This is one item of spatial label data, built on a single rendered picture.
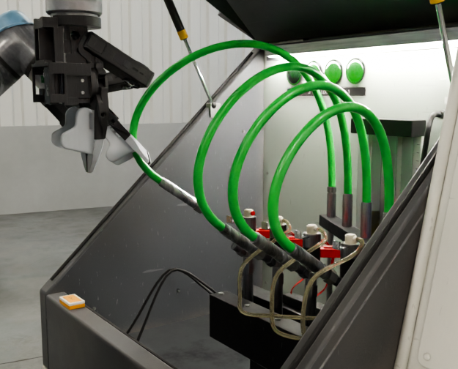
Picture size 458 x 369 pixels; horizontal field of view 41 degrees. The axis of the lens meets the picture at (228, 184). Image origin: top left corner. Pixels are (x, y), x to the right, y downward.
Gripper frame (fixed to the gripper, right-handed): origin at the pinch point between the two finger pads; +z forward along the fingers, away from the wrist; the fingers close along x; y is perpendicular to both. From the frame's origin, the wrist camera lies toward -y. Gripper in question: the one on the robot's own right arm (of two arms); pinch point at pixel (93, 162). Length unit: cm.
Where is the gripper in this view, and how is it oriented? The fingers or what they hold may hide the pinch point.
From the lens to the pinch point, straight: 89.9
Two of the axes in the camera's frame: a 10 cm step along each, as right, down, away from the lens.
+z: 0.0, 9.9, 1.4
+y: -8.1, 0.8, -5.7
